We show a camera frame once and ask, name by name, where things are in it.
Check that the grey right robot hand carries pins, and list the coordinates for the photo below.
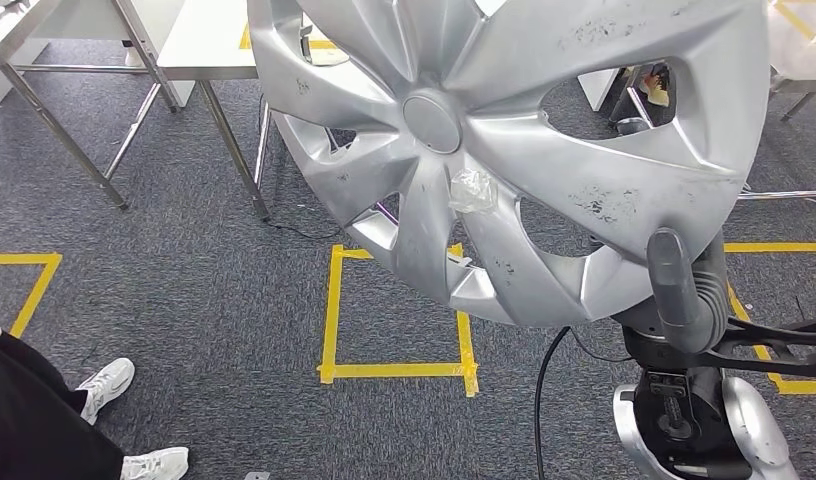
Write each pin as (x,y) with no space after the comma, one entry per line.
(706,324)

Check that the silver plastic wheel hubcap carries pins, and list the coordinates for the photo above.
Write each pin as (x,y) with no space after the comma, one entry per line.
(547,152)

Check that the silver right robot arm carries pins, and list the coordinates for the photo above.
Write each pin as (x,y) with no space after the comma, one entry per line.
(752,424)

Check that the yellow workbench tape outline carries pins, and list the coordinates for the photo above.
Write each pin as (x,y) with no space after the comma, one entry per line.
(246,40)

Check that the steel workbench table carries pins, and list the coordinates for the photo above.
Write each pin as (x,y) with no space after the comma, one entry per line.
(202,46)

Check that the yellow floor tape square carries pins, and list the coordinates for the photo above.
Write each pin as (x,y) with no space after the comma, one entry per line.
(395,370)
(779,247)
(24,257)

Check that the person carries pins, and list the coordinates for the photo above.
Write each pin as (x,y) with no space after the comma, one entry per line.
(656,89)
(37,424)

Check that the yellow table tape outline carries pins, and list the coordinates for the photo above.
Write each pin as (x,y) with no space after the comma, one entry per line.
(805,26)

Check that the white partition panel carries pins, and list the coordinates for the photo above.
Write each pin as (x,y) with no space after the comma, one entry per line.
(77,20)

